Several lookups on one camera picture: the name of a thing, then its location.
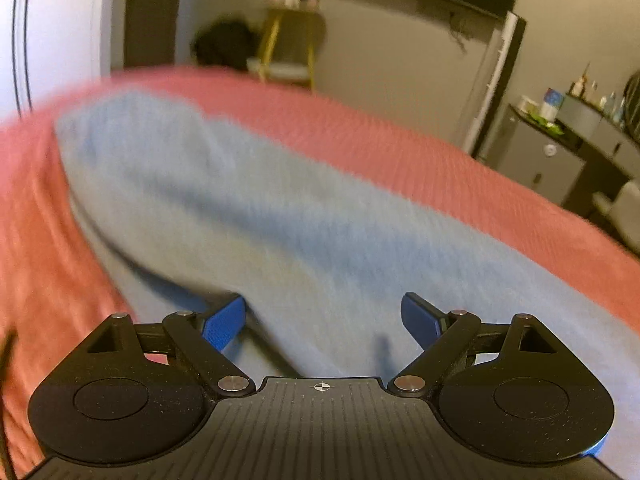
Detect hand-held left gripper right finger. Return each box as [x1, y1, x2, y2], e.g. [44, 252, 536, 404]
[392, 292, 563, 396]

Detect pink ribbed bedspread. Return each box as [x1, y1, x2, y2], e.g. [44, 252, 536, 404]
[0, 67, 640, 480]

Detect tall white panel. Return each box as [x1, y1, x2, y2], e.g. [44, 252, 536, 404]
[464, 10, 527, 160]

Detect hanging television cable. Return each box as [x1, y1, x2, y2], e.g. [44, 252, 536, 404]
[446, 10, 472, 53]

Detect dark brown door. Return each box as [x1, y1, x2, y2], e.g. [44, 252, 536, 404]
[122, 0, 180, 69]

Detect black bag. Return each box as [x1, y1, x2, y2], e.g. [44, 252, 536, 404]
[192, 17, 262, 69]

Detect dark desk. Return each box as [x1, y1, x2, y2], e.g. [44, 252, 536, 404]
[556, 92, 640, 203]

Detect blue and white container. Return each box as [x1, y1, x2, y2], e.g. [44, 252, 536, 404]
[540, 88, 564, 119]

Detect grey mini fridge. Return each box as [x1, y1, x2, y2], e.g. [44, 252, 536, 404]
[486, 104, 587, 207]

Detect white closet door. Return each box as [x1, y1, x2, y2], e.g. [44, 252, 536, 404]
[0, 0, 120, 123]

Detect white chair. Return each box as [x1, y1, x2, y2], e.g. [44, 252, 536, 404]
[591, 179, 640, 252]

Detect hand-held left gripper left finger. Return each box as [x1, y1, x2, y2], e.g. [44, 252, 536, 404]
[80, 294, 256, 397]

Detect yellow-legged side table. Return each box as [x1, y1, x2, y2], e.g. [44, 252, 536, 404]
[256, 5, 327, 90]

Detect green packets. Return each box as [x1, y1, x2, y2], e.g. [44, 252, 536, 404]
[529, 112, 567, 137]

